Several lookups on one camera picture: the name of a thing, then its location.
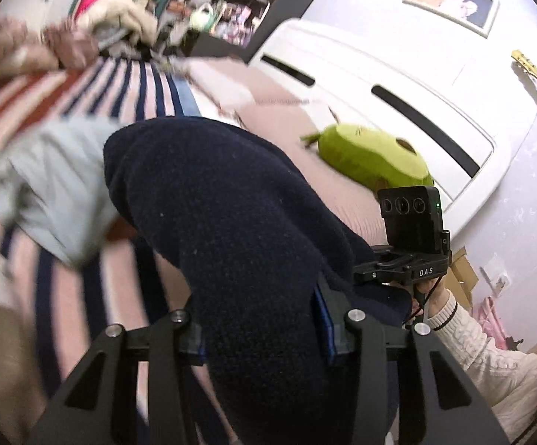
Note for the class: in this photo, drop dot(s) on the navy sweater with planet print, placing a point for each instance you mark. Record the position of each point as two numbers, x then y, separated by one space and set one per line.
231 241

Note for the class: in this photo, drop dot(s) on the green avocado plush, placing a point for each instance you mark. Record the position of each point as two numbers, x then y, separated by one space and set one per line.
370 157

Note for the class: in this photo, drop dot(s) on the colourful picture boxes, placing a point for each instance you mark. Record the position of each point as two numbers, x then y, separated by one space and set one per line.
238 23

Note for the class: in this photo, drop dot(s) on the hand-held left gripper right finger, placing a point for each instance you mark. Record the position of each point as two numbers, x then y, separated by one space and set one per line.
326 329

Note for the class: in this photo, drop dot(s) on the white headboard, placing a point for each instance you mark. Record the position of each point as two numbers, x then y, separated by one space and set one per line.
389 69

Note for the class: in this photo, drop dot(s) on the pink floral cloth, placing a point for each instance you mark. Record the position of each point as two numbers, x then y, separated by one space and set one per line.
71 46

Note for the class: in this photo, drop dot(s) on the pale green desk mirror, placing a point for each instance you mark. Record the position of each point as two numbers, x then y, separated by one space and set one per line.
201 15

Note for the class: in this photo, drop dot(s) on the pink pillow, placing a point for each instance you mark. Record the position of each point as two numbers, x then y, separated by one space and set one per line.
245 81
305 148

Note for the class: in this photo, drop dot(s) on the white clothes pile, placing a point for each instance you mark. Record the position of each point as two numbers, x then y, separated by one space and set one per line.
120 16

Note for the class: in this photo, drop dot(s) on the light blue garment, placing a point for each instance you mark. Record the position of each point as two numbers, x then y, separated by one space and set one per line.
55 185

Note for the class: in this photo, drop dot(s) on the dark bookshelf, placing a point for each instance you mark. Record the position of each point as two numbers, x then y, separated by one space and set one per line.
291 0

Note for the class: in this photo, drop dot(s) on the pink bag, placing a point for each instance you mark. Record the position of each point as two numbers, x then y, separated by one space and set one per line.
495 324

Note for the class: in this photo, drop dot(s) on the person's right forearm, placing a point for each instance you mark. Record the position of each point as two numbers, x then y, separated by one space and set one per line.
481 361

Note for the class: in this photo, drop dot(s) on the framed photo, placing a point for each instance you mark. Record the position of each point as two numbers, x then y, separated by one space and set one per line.
451 2

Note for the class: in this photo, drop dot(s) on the black wristband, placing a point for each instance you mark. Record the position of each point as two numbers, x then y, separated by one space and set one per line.
453 315

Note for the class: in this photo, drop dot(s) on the magenta cloth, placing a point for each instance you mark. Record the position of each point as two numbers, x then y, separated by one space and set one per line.
87 3

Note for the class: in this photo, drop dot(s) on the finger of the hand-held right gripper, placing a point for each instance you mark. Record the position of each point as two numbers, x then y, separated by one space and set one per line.
375 274
391 254

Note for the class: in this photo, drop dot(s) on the cardboard box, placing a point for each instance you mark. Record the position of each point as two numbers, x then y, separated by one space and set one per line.
463 278

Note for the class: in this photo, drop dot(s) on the striped bed sheet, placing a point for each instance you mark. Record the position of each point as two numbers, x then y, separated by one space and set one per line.
110 88

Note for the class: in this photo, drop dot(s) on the person's right hand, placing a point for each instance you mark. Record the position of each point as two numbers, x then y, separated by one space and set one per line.
436 306

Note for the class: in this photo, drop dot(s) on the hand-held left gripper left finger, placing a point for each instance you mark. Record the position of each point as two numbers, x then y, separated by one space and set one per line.
193 343

